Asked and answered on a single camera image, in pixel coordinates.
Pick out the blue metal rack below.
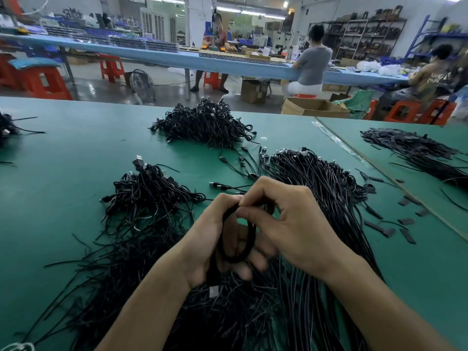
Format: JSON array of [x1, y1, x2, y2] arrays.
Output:
[[404, 14, 468, 61]]

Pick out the pile of black cables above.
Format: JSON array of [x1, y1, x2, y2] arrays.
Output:
[[22, 157, 293, 351]]

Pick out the person's left hand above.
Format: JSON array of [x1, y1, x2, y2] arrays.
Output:
[[168, 194, 277, 291]]

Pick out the heap of black cables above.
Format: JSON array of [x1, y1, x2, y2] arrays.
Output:
[[0, 111, 45, 143], [150, 97, 258, 149]]

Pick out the red plastic stool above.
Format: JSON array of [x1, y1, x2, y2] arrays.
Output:
[[98, 55, 126, 83], [0, 53, 21, 90], [203, 71, 222, 90], [385, 98, 458, 125]]

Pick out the red stool with blue seat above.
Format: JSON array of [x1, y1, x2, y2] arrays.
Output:
[[9, 58, 74, 101]]

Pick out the metal storage shelf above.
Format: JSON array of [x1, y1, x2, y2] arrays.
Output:
[[314, 5, 407, 63]]

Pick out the small cluster of knotted cables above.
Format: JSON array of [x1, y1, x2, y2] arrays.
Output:
[[100, 156, 207, 234]]

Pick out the person's right hand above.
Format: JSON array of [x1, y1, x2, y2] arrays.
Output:
[[235, 176, 359, 284]]

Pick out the single black cable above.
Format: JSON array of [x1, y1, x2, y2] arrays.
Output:
[[207, 204, 258, 299]]

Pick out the scattered dark tie pieces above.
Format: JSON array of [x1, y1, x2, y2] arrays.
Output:
[[356, 169, 431, 246]]

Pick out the white pillar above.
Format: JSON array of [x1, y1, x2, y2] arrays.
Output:
[[186, 0, 213, 47]]

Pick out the pile of white bags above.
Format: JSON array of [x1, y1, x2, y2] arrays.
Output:
[[356, 59, 403, 76]]

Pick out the bunch of white wire rings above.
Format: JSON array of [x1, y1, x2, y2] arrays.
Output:
[[0, 341, 35, 351]]

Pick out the grey floor fan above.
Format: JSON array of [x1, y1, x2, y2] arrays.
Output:
[[126, 69, 156, 104]]

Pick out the long blue workbench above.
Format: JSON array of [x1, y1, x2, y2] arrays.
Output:
[[0, 33, 409, 87]]

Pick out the spread of straight black cables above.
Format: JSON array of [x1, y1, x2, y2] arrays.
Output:
[[360, 128, 468, 191]]

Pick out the small cardboard box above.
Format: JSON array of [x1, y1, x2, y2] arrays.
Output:
[[240, 78, 270, 104]]

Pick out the green bag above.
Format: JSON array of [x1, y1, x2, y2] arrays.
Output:
[[336, 89, 377, 117]]

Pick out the bundle of long black cables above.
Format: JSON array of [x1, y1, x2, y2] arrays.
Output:
[[211, 146, 385, 351]]

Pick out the open cardboard box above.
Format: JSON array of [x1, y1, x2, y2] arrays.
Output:
[[281, 97, 351, 117]]

